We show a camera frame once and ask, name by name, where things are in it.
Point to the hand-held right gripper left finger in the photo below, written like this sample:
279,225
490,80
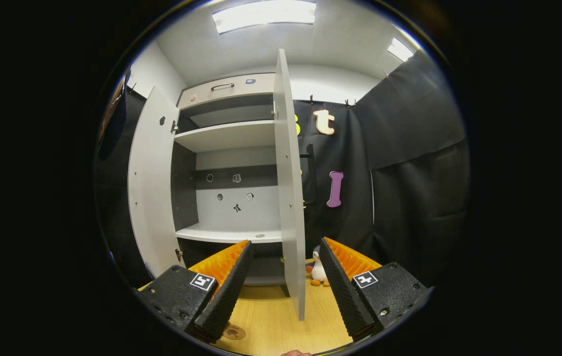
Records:
231,291

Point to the black backdrop cloth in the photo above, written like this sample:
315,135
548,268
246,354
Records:
409,198

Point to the small ceiling light panel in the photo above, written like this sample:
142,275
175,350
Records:
400,49

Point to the grey cabinet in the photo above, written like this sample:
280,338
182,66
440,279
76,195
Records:
226,136

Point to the large ceiling light panel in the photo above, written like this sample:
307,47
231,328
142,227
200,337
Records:
263,15

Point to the grey cabinet drawer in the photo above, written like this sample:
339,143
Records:
251,91

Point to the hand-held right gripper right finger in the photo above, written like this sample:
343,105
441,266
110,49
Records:
343,291

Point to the grey cabinet door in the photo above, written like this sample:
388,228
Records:
288,198
155,183

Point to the penguin plush toy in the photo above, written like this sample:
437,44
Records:
317,269

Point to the round wooden coaster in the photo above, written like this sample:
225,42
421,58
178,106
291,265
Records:
235,333

